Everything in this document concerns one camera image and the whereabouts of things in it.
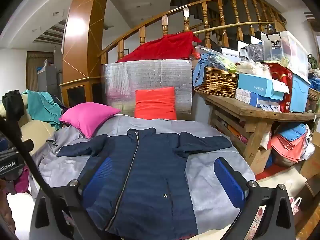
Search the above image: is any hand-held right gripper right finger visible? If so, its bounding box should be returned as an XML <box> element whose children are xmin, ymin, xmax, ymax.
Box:
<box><xmin>214</xmin><ymin>158</ymin><xmax>297</xmax><ymax>240</ymax></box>

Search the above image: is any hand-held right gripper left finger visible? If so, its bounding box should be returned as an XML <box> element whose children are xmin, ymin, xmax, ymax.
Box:
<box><xmin>30</xmin><ymin>158</ymin><xmax>112</xmax><ymax>240</ymax></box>

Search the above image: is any navy blue zip jacket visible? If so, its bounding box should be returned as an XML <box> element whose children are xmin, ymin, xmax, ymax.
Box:
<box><xmin>56</xmin><ymin>127</ymin><xmax>233</xmax><ymax>238</ymax></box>

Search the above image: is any magenta cloth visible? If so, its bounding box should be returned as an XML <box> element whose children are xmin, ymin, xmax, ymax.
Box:
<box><xmin>14</xmin><ymin>165</ymin><xmax>30</xmax><ymax>193</ymax></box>

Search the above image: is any grey bed sheet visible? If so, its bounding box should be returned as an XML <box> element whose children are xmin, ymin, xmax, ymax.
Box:
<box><xmin>29</xmin><ymin>114</ymin><xmax>257</xmax><ymax>240</ymax></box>

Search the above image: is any red floor mat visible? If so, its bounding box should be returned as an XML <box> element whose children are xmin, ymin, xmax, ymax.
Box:
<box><xmin>255</xmin><ymin>164</ymin><xmax>288</xmax><ymax>180</ymax></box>

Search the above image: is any pink pillow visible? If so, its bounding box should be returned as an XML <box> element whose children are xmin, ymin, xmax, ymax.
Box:
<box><xmin>59</xmin><ymin>102</ymin><xmax>121</xmax><ymax>139</ymax></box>

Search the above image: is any teal cloth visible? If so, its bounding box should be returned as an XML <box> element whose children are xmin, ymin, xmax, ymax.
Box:
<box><xmin>21</xmin><ymin>90</ymin><xmax>62</xmax><ymax>130</ymax></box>

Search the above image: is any stack of salmon pink cloths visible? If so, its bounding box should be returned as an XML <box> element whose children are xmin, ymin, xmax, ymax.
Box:
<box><xmin>271</xmin><ymin>134</ymin><xmax>308</xmax><ymax>163</ymax></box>

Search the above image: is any floral gift bag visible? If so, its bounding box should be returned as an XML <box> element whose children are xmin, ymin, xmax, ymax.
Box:
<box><xmin>290</xmin><ymin>196</ymin><xmax>303</xmax><ymax>215</ymax></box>

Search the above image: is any wooden table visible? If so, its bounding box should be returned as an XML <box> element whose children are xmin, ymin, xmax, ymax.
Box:
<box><xmin>197</xmin><ymin>94</ymin><xmax>320</xmax><ymax>165</ymax></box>

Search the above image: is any blue folded cloth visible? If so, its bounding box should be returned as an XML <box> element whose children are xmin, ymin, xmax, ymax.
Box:
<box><xmin>279</xmin><ymin>124</ymin><xmax>307</xmax><ymax>140</ymax></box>

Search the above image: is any cardboard box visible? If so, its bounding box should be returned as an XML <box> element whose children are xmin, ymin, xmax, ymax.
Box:
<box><xmin>300</xmin><ymin>130</ymin><xmax>320</xmax><ymax>180</ymax></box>

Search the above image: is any white and blue carton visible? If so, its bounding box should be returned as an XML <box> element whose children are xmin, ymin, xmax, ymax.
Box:
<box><xmin>235</xmin><ymin>88</ymin><xmax>282</xmax><ymax>113</ymax></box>

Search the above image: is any grey refrigerator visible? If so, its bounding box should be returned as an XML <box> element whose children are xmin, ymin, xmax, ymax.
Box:
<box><xmin>37</xmin><ymin>64</ymin><xmax>63</xmax><ymax>100</ymax></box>

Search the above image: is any orange-red pillow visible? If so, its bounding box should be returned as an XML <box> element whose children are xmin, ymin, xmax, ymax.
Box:
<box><xmin>134</xmin><ymin>87</ymin><xmax>177</xmax><ymax>120</ymax></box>

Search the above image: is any light blue shoe box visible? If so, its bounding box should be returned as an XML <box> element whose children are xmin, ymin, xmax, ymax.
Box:
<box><xmin>237</xmin><ymin>73</ymin><xmax>289</xmax><ymax>101</ymax></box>

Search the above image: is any blue plastic bin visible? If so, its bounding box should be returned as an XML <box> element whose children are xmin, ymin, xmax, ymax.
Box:
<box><xmin>290</xmin><ymin>74</ymin><xmax>311</xmax><ymax>113</ymax></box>

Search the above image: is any cream cloth bundle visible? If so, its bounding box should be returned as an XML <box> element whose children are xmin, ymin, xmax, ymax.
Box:
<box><xmin>235</xmin><ymin>60</ymin><xmax>272</xmax><ymax>78</ymax></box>

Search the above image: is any red gift box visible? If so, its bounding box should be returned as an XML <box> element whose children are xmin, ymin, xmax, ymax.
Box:
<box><xmin>269</xmin><ymin>64</ymin><xmax>293</xmax><ymax>113</ymax></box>

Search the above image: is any silver foil insulation panel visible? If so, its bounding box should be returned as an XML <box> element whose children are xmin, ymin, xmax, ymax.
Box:
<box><xmin>101</xmin><ymin>59</ymin><xmax>193</xmax><ymax>122</ymax></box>

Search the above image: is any clear plastic bag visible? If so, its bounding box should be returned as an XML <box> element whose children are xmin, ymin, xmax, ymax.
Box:
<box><xmin>195</xmin><ymin>45</ymin><xmax>237</xmax><ymax>72</ymax></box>

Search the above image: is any small wicker basket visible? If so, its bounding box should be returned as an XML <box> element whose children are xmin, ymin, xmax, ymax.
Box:
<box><xmin>307</xmin><ymin>87</ymin><xmax>320</xmax><ymax>102</ymax></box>

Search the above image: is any plastic bag with dark cloth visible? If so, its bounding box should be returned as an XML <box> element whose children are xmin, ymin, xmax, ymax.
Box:
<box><xmin>239</xmin><ymin>44</ymin><xmax>264</xmax><ymax>62</ymax></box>

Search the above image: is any wooden pillar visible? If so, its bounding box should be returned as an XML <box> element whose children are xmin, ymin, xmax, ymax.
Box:
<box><xmin>61</xmin><ymin>0</ymin><xmax>112</xmax><ymax>108</ymax></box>

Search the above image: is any clear plastic storage box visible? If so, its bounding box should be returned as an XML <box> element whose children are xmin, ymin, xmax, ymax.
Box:
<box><xmin>261</xmin><ymin>31</ymin><xmax>309</xmax><ymax>78</ymax></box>

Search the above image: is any red blanket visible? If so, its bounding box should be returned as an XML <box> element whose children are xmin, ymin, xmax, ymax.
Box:
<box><xmin>116</xmin><ymin>31</ymin><xmax>202</xmax><ymax>62</ymax></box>

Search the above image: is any wooden stair railing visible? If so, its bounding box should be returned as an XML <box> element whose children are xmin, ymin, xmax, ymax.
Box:
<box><xmin>99</xmin><ymin>0</ymin><xmax>288</xmax><ymax>64</ymax></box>

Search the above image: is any black cable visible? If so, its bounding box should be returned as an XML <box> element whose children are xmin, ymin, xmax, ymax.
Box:
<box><xmin>0</xmin><ymin>116</ymin><xmax>67</xmax><ymax>208</ymax></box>

